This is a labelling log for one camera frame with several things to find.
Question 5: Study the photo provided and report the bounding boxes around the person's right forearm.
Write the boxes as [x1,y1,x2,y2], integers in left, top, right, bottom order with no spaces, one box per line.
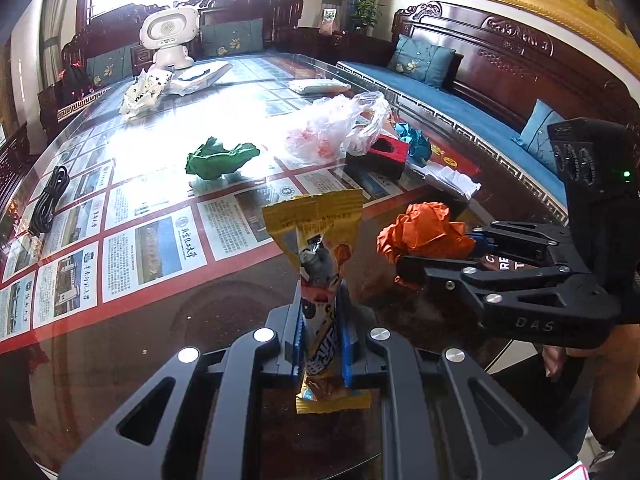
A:
[567,324,640,456]

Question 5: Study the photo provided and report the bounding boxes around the white cloth pad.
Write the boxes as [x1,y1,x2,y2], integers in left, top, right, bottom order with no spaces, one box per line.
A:
[288,78,337,95]

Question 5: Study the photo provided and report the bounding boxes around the white and yellow snack bag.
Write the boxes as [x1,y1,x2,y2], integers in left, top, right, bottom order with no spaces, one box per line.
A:
[119,67,174,122]

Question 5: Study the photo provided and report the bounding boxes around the beige curtain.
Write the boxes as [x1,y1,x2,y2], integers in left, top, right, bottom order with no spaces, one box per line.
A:
[35,0,86,81]

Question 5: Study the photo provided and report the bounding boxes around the wooden side table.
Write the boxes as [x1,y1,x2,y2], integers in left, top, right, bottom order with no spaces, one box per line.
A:
[294,26,397,67]

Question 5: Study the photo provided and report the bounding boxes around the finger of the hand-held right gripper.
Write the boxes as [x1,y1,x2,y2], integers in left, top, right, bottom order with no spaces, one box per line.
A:
[466,220,572,262]
[394,254,622,350]

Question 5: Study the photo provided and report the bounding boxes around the red tissue box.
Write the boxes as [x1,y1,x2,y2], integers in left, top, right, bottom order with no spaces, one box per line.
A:
[345,135,412,179]

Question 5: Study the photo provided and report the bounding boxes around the carved wooden sofa by window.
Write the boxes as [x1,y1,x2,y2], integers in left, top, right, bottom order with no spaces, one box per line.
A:
[39,0,306,126]

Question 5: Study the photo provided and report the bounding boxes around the white crumpled tissue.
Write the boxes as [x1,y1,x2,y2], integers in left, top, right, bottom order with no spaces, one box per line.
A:
[414,161,482,202]

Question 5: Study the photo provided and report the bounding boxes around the long carved wooden sofa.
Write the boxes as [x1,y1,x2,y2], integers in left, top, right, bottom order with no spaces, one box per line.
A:
[336,1,640,211]

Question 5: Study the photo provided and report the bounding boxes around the tall blue appliance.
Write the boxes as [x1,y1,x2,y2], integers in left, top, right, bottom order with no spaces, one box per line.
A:
[348,0,371,32]

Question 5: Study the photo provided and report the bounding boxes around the black cable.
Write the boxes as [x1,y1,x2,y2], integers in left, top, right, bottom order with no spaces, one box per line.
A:
[27,165,71,237]

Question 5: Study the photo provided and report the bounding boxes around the white plastic package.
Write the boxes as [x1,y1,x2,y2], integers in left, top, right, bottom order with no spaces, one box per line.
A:
[167,62,234,96]

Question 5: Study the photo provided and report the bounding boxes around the white robot toy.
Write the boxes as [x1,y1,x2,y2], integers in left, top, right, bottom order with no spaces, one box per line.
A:
[139,7,201,69]

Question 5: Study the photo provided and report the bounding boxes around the green potted plant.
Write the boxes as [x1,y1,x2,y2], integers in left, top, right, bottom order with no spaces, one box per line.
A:
[351,0,386,37]

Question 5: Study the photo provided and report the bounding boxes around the orange paper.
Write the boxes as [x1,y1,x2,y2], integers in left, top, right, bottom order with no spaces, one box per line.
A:
[376,201,477,292]

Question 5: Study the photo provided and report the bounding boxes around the yellow snack wrapper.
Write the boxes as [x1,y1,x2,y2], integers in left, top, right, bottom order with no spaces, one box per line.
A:
[262,189,373,415]

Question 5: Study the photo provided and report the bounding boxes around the blue embroidered cushion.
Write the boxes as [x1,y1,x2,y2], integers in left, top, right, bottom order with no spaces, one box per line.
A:
[386,35,457,89]

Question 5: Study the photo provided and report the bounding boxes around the dark teal embroidered cushion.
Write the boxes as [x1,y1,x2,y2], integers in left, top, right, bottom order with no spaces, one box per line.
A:
[84,45,135,89]
[199,18,265,59]

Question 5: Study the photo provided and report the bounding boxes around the green crumpled paper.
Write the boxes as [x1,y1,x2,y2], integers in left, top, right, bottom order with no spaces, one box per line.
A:
[185,136,262,181]

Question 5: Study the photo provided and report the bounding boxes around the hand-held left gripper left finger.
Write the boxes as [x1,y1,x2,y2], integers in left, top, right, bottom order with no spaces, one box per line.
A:
[57,282,306,480]

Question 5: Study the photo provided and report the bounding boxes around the brown printed wrapper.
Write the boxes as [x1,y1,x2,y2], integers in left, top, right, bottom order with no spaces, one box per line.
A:
[479,254,527,274]

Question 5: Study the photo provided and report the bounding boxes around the printed sheets under glass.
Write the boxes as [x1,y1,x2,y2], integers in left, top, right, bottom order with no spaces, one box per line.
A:
[0,57,406,341]

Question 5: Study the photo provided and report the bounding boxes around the blue sofa seat pad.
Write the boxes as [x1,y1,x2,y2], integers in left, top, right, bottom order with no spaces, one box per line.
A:
[337,61,571,207]

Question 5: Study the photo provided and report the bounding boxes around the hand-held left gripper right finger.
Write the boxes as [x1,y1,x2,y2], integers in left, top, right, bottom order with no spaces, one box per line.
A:
[339,284,577,480]

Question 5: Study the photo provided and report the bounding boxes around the clear plastic bag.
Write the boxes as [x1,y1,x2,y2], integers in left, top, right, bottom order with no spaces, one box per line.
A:
[284,91,392,165]

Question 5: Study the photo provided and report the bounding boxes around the light blue cushion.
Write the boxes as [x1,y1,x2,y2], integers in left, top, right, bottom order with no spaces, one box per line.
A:
[511,99,567,173]

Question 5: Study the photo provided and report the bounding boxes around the teal crumpled paper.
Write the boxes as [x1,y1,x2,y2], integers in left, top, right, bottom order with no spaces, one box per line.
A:
[394,123,432,167]

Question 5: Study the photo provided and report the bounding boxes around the person's right hand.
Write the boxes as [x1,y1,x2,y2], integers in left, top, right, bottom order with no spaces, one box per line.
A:
[542,344,569,382]

